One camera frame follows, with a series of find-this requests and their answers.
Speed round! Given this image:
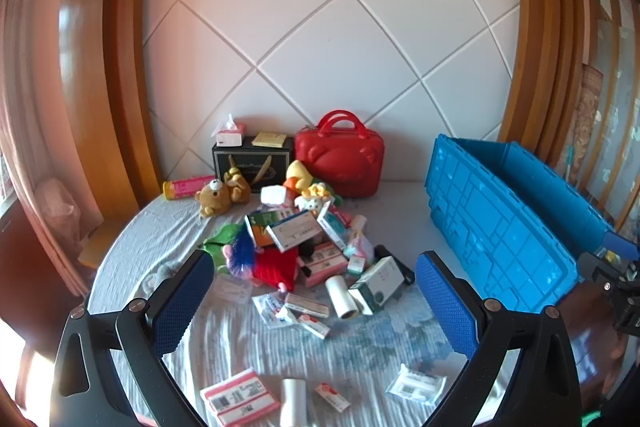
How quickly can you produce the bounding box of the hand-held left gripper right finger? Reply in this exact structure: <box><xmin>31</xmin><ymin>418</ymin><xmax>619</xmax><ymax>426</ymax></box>
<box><xmin>415</xmin><ymin>251</ymin><xmax>583</xmax><ymax>427</ymax></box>

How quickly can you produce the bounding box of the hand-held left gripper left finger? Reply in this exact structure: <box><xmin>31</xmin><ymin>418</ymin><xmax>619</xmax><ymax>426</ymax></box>
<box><xmin>50</xmin><ymin>251</ymin><xmax>216</xmax><ymax>427</ymax></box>

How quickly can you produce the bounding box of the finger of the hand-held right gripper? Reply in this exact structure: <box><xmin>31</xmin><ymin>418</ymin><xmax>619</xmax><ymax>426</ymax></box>
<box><xmin>577</xmin><ymin>252</ymin><xmax>631</xmax><ymax>293</ymax></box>
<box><xmin>602</xmin><ymin>231</ymin><xmax>640</xmax><ymax>260</ymax></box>

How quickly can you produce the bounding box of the blue plastic crate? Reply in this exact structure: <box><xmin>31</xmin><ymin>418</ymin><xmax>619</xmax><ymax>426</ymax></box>
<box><xmin>426</xmin><ymin>134</ymin><xmax>617</xmax><ymax>314</ymax></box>

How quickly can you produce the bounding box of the grey plush toy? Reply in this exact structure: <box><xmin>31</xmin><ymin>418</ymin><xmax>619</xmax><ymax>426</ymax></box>
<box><xmin>140</xmin><ymin>259</ymin><xmax>183</xmax><ymax>293</ymax></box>

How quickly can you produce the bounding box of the black flat device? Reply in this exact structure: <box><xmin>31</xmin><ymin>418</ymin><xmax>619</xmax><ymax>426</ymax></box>
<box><xmin>375</xmin><ymin>244</ymin><xmax>416</xmax><ymax>285</ymax></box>

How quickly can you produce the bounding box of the white green box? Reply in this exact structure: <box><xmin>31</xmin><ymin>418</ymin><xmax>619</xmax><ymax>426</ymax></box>
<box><xmin>348</xmin><ymin>256</ymin><xmax>405</xmax><ymax>315</ymax></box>

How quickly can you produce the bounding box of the white bed sheet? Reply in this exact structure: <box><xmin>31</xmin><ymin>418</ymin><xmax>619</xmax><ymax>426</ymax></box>
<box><xmin>87</xmin><ymin>179</ymin><xmax>501</xmax><ymax>427</ymax></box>

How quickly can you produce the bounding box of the green frog plush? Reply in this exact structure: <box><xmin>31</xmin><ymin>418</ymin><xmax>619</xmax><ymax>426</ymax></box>
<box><xmin>200</xmin><ymin>225</ymin><xmax>241</xmax><ymax>258</ymax></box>

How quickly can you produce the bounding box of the blue feather toy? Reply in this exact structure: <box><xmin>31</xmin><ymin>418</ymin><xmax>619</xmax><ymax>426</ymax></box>
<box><xmin>222</xmin><ymin>227</ymin><xmax>258</xmax><ymax>278</ymax></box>

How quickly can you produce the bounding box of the white plastic packet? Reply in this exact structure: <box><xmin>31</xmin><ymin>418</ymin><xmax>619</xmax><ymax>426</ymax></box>
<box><xmin>252</xmin><ymin>293</ymin><xmax>291</xmax><ymax>328</ymax></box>

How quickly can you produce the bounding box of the red plush toy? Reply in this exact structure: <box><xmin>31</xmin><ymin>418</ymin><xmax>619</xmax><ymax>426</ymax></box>
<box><xmin>251</xmin><ymin>248</ymin><xmax>299</xmax><ymax>292</ymax></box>

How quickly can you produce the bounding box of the pink plastic packet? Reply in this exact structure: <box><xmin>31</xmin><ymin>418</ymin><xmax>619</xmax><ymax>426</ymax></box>
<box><xmin>345</xmin><ymin>232</ymin><xmax>376</xmax><ymax>260</ymax></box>

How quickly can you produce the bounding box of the white paper roll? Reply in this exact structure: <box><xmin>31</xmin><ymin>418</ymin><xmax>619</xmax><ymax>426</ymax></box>
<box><xmin>279</xmin><ymin>378</ymin><xmax>307</xmax><ymax>427</ymax></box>
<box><xmin>325</xmin><ymin>276</ymin><xmax>358</xmax><ymax>320</ymax></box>

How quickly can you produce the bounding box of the brown teddy bear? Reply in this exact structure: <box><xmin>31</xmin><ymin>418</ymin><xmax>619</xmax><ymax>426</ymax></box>
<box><xmin>195</xmin><ymin>167</ymin><xmax>252</xmax><ymax>219</ymax></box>

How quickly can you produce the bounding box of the pink tissue pack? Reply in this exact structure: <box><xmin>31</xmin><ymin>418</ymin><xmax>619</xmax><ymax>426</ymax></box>
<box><xmin>200</xmin><ymin>368</ymin><xmax>282</xmax><ymax>425</ymax></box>

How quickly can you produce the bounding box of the pink yellow tube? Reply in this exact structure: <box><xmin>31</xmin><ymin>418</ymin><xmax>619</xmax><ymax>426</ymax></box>
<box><xmin>162</xmin><ymin>175</ymin><xmax>216</xmax><ymax>201</ymax></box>

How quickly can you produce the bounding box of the white pink long box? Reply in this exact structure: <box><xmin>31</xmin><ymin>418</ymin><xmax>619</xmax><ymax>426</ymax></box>
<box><xmin>285</xmin><ymin>292</ymin><xmax>331</xmax><ymax>319</ymax></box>

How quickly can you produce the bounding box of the red white small box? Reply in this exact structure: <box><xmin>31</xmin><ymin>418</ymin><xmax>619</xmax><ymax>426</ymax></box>
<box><xmin>295</xmin><ymin>313</ymin><xmax>332</xmax><ymax>340</ymax></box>
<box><xmin>314</xmin><ymin>382</ymin><xmax>351</xmax><ymax>413</ymax></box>

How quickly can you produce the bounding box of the white blue medicine box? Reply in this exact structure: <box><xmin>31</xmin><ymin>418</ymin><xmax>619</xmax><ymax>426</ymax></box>
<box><xmin>265</xmin><ymin>211</ymin><xmax>323</xmax><ymax>253</ymax></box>

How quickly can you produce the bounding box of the teal white medicine box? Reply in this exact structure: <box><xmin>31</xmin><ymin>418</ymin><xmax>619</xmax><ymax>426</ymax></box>
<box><xmin>316</xmin><ymin>202</ymin><xmax>348</xmax><ymax>250</ymax></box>

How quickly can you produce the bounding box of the white tissue packet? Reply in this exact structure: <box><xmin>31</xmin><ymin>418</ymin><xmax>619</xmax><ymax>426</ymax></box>
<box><xmin>260</xmin><ymin>185</ymin><xmax>288</xmax><ymax>206</ymax></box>

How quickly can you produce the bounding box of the dark wooden nightstand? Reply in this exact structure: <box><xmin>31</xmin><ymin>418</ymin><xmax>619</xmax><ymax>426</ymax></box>
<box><xmin>0</xmin><ymin>207</ymin><xmax>96</xmax><ymax>403</ymax></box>

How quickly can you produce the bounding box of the black gift box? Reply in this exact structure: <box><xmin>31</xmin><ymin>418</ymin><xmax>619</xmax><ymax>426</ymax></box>
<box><xmin>211</xmin><ymin>134</ymin><xmax>295</xmax><ymax>192</ymax></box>

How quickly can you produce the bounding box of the small white yellow plush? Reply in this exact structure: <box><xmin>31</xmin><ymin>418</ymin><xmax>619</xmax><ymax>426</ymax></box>
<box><xmin>294</xmin><ymin>184</ymin><xmax>333</xmax><ymax>212</ymax></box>

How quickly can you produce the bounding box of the red hard carry case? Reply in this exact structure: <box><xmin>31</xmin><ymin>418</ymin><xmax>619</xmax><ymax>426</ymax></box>
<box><xmin>294</xmin><ymin>111</ymin><xmax>385</xmax><ymax>198</ymax></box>

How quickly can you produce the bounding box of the yellow green duck plush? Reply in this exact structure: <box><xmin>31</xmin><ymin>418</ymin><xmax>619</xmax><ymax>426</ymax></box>
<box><xmin>282</xmin><ymin>160</ymin><xmax>343</xmax><ymax>208</ymax></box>

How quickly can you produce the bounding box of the pink tissue box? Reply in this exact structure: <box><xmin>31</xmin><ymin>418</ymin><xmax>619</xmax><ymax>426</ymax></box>
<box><xmin>216</xmin><ymin>113</ymin><xmax>247</xmax><ymax>145</ymax></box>

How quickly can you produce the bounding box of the yellow notepad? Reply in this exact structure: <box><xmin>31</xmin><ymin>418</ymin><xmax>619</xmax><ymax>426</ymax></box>
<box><xmin>251</xmin><ymin>132</ymin><xmax>287</xmax><ymax>148</ymax></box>

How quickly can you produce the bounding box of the pink curtain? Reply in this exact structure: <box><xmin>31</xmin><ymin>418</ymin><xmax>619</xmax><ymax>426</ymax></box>
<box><xmin>0</xmin><ymin>0</ymin><xmax>66</xmax><ymax>268</ymax></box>

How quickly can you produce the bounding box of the white padded wooden headboard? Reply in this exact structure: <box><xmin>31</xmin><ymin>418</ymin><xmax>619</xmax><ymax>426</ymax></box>
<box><xmin>60</xmin><ymin>0</ymin><xmax>591</xmax><ymax>208</ymax></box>

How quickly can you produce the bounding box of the patterned wall hanging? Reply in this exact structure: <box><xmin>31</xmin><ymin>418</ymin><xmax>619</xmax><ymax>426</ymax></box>
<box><xmin>575</xmin><ymin>64</ymin><xmax>604</xmax><ymax>188</ymax></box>

